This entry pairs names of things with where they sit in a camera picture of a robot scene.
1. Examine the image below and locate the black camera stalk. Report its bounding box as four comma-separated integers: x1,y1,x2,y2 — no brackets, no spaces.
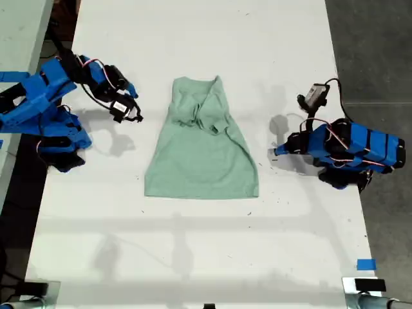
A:
301,106,320,133

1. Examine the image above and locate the long blue tape strip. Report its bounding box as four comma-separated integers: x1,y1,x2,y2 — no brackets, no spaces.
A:
0,71,30,83

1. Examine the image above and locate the pale green T-shirt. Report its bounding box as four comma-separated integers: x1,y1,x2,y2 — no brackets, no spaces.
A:
144,75,260,200

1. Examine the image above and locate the grey camera box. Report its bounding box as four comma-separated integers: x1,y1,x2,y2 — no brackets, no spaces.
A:
297,82,331,112

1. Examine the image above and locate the black camera box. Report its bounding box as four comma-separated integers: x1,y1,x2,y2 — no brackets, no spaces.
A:
109,98,136,124

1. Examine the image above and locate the small black box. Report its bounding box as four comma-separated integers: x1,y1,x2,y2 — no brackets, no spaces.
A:
23,281,50,296
353,279,386,292

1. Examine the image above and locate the black floor cable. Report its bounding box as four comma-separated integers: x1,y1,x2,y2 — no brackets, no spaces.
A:
40,24,73,62
0,241,26,302

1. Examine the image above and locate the metal table clamp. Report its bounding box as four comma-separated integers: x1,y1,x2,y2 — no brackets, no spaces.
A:
0,279,62,309
341,276,412,309

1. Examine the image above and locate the black camera cable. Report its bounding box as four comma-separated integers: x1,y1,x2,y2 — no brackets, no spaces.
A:
124,102,144,124
326,77,354,122

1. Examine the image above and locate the short blue tape strip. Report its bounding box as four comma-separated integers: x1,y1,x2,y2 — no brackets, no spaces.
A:
356,258,377,271

